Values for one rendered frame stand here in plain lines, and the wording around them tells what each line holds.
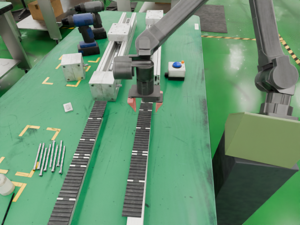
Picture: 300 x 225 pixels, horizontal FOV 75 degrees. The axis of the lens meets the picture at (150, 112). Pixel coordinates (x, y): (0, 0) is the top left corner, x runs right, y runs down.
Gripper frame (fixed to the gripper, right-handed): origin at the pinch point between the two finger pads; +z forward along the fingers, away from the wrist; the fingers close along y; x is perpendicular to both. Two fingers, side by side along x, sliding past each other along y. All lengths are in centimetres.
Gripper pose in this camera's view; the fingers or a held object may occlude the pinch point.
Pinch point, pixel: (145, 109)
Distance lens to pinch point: 74.5
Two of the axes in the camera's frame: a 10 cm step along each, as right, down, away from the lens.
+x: -0.4, 7.0, -7.1
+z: 0.0, 7.1, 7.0
